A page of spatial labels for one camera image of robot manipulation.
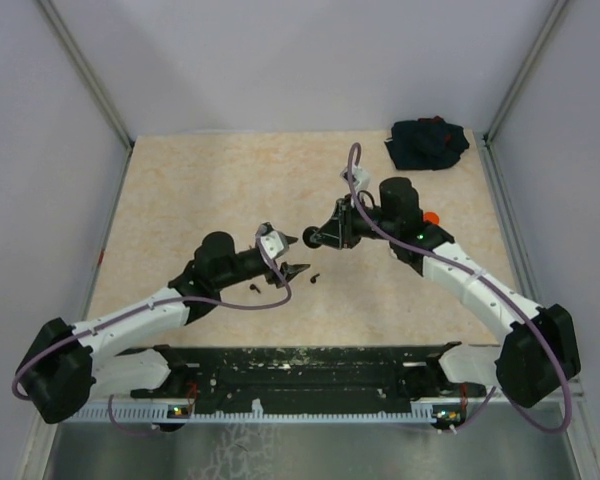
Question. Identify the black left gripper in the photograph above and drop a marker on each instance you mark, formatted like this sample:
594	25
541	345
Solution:
288	271

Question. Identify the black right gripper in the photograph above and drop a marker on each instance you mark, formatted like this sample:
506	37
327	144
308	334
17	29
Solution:
340	227

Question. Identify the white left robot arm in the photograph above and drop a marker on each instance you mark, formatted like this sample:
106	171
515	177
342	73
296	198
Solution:
69	365

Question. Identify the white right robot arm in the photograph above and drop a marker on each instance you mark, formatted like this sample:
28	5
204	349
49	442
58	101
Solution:
537	347

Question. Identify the orange earbud charging case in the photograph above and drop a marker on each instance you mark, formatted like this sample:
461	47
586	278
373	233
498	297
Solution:
431	217

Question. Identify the dark crumpled cloth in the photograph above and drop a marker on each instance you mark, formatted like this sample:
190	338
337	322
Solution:
426	144

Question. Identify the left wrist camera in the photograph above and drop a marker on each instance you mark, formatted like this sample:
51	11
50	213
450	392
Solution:
271	243

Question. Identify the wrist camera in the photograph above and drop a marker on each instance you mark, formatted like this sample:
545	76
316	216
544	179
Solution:
271	243
358	177

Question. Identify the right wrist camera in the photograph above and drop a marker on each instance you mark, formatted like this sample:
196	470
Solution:
358	177

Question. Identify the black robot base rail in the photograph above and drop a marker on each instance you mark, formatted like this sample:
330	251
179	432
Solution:
308	380

